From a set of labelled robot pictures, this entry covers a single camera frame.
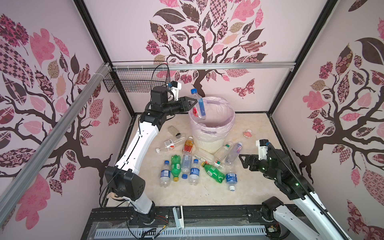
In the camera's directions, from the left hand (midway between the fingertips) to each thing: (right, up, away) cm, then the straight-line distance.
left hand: (194, 104), depth 71 cm
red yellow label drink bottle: (-4, -23, +24) cm, 33 cm away
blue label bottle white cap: (+21, -40, +9) cm, 46 cm away
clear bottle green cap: (+17, -29, +23) cm, 41 cm away
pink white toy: (+39, -16, +34) cm, 54 cm away
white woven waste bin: (+10, -24, +19) cm, 32 cm away
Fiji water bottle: (+4, -2, +4) cm, 6 cm away
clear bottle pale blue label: (-5, -33, +17) cm, 37 cm away
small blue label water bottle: (0, -38, +12) cm, 40 cm away
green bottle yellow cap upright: (-11, -35, +14) cm, 39 cm away
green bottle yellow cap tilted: (+11, -37, +12) cm, 41 cm away
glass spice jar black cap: (-14, -15, +36) cm, 41 cm away
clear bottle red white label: (-16, -23, +25) cm, 37 cm away
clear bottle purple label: (+26, -28, +24) cm, 45 cm away
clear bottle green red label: (+14, -33, +16) cm, 40 cm away
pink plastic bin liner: (+17, -9, +29) cm, 34 cm away
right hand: (+26, -25, +1) cm, 36 cm away
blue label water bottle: (-16, -38, +12) cm, 43 cm away
